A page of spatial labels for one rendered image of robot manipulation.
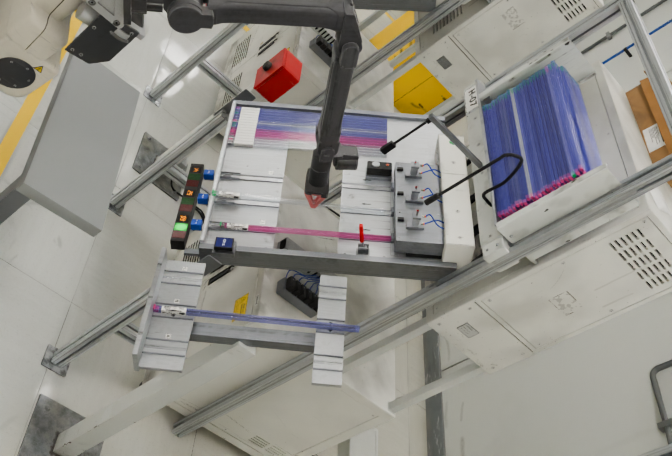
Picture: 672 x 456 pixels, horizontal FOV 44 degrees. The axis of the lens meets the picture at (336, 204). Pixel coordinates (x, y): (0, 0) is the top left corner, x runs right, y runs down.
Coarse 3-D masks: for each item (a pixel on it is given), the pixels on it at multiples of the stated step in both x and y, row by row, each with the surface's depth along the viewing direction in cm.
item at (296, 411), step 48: (288, 192) 297; (192, 240) 318; (336, 240) 306; (240, 288) 268; (384, 288) 316; (384, 336) 299; (240, 384) 271; (288, 384) 270; (384, 384) 284; (240, 432) 290; (288, 432) 289; (336, 432) 287
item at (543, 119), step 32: (512, 96) 250; (544, 96) 238; (576, 96) 240; (512, 128) 240; (544, 128) 229; (576, 128) 224; (512, 160) 231; (544, 160) 221; (576, 160) 212; (512, 192) 223; (544, 192) 215
